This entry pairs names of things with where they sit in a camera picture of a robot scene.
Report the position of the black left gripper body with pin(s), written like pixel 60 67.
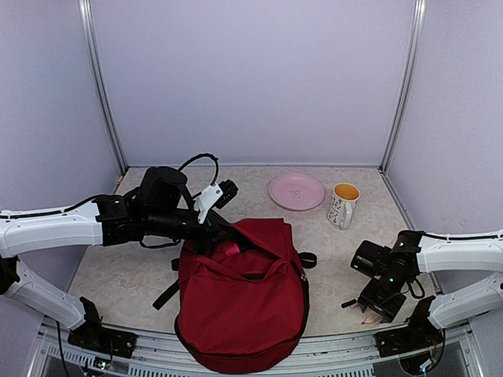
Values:
pixel 211 228

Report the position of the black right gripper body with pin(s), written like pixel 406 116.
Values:
pixel 383 298

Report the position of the pink highlighter black cap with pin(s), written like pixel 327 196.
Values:
pixel 236 248

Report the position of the blue capped marker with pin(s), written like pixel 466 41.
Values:
pixel 349 303

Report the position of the red student backpack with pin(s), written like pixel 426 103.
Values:
pixel 247 312

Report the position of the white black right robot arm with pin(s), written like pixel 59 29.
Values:
pixel 416 252

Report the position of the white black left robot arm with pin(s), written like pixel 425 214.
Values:
pixel 160 206

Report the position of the pink plastic plate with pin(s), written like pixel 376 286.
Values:
pixel 296 191

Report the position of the patterned mug orange inside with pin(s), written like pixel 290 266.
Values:
pixel 344 201

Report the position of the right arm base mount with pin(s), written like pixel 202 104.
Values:
pixel 405 340

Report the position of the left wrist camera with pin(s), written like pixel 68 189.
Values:
pixel 229 190

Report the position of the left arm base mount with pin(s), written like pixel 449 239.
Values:
pixel 113 342

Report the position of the aluminium front rail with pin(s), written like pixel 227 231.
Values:
pixel 162 354

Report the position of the left aluminium corner post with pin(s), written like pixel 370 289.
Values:
pixel 86 17

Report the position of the aluminium corner post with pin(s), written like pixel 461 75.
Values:
pixel 86 17
pixel 406 84

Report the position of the right aluminium corner post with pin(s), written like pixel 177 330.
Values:
pixel 406 84

